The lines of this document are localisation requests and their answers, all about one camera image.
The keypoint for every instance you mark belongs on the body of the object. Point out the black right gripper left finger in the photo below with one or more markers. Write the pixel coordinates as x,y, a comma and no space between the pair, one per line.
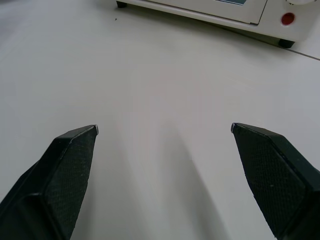
57,180

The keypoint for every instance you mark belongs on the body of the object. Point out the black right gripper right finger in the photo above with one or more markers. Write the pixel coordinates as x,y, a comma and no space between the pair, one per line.
275,175

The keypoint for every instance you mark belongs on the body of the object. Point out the white appliance with red button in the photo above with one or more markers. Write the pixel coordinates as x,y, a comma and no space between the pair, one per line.
285,27

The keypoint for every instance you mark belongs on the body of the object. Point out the dark red round button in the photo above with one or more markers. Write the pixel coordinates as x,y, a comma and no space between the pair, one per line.
287,19

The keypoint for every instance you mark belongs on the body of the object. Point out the white appliance door panel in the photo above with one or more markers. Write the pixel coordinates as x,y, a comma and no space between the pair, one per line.
200,7

